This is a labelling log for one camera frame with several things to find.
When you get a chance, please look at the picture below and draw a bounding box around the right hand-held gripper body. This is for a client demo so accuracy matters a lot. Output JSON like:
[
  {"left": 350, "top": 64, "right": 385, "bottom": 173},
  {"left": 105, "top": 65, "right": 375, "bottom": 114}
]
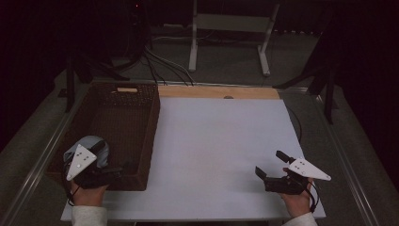
[{"left": 264, "top": 157, "right": 332, "bottom": 196}]

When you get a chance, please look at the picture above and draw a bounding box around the white table mat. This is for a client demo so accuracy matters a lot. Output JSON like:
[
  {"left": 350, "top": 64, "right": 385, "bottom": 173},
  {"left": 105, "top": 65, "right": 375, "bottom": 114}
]
[{"left": 60, "top": 96, "right": 327, "bottom": 222}]

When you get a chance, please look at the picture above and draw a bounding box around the person's left hand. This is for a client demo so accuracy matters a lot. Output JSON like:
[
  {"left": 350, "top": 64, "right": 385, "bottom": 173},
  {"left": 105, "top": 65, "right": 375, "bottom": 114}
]
[{"left": 69, "top": 180, "right": 109, "bottom": 208}]

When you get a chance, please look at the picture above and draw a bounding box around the metal table rail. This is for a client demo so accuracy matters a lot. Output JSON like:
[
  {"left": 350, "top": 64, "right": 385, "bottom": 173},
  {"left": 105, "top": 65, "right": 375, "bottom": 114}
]
[
  {"left": 0, "top": 84, "right": 92, "bottom": 226},
  {"left": 309, "top": 92, "right": 382, "bottom": 226}
]

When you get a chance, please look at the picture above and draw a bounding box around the black tripod stand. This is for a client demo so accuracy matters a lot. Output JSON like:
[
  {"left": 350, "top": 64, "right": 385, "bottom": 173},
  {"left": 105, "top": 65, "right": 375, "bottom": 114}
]
[{"left": 57, "top": 51, "right": 132, "bottom": 114}]

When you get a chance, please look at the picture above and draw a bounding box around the dark equipment stand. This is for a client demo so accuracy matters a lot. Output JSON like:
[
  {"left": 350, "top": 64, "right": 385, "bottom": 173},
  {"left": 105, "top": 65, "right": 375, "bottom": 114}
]
[{"left": 124, "top": 0, "right": 152, "bottom": 65}]

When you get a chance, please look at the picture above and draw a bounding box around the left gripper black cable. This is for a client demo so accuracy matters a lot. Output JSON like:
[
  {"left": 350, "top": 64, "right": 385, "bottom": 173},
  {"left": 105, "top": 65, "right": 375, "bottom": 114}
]
[{"left": 63, "top": 169, "right": 83, "bottom": 208}]

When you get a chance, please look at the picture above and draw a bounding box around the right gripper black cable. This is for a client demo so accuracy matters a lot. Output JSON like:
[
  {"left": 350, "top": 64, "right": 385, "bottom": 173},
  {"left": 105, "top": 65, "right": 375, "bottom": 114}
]
[{"left": 301, "top": 180, "right": 321, "bottom": 215}]

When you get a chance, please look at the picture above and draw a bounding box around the black angled stand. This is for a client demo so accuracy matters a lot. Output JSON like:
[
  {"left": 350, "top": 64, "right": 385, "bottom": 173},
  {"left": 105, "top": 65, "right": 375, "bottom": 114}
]
[{"left": 272, "top": 29, "right": 343, "bottom": 125}]

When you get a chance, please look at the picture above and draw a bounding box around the grey floor cable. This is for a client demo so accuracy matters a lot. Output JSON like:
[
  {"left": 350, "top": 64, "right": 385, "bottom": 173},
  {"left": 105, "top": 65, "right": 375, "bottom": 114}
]
[{"left": 144, "top": 35, "right": 198, "bottom": 87}]

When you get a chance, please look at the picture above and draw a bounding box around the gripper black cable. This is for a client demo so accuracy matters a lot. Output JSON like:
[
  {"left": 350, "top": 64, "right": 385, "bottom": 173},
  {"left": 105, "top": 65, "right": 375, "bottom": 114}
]
[
  {"left": 63, "top": 169, "right": 83, "bottom": 208},
  {"left": 301, "top": 180, "right": 321, "bottom": 215}
]

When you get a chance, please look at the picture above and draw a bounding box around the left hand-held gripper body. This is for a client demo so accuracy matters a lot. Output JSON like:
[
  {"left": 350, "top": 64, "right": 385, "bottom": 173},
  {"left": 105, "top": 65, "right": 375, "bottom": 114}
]
[{"left": 64, "top": 143, "right": 110, "bottom": 190}]

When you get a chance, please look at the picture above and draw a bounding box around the person's right hand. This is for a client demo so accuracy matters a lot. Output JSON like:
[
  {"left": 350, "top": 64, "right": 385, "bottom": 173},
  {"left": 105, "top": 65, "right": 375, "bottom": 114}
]
[{"left": 278, "top": 167, "right": 315, "bottom": 219}]

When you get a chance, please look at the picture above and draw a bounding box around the light blue tank top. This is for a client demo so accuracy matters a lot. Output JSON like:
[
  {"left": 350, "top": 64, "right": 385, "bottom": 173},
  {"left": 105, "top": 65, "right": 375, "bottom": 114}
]
[{"left": 63, "top": 135, "right": 110, "bottom": 170}]

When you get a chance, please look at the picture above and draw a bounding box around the brown wicker basket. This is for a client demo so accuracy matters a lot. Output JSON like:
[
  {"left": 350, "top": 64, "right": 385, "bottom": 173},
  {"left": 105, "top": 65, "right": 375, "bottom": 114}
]
[{"left": 46, "top": 82, "right": 161, "bottom": 192}]

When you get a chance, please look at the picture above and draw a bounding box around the black floor cable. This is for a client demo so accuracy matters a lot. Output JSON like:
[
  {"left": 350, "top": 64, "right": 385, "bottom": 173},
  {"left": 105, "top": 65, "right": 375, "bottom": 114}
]
[{"left": 142, "top": 51, "right": 169, "bottom": 87}]

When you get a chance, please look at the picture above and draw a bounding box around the thin black cable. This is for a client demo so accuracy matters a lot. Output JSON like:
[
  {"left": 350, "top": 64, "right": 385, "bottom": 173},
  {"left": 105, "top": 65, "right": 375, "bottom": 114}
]
[{"left": 283, "top": 105, "right": 304, "bottom": 144}]

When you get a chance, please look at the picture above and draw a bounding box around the white metal stand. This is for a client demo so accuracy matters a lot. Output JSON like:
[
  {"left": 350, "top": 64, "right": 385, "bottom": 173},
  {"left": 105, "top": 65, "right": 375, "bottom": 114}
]
[{"left": 187, "top": 0, "right": 281, "bottom": 77}]

